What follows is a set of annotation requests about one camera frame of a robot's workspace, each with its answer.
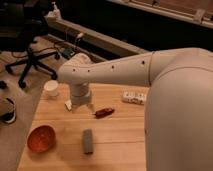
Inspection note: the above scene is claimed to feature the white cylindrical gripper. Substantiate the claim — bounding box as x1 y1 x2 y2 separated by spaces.
65 83 95 114

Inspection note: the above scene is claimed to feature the orange ceramic bowl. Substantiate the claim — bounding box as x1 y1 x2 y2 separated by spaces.
27 125 56 153

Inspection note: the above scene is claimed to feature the grey rectangular block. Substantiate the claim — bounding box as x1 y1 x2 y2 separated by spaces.
82 129 93 154

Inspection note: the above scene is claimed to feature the white snack package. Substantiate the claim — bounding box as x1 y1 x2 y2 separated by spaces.
121 91 147 105

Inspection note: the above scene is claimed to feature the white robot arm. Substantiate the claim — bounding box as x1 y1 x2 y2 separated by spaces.
58 48 213 171

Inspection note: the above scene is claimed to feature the teal electronic device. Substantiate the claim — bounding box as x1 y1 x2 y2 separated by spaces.
62 48 75 59

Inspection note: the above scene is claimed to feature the white spray bottle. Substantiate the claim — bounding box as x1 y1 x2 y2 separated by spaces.
47 1 61 19

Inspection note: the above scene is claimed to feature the white paper cup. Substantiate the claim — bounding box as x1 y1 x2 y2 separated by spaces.
44 80 59 97

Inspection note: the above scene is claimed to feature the black and white shoe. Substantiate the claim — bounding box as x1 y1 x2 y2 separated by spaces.
0 98 16 124

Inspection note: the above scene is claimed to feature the black office chair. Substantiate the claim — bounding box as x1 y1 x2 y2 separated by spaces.
0 0 60 88

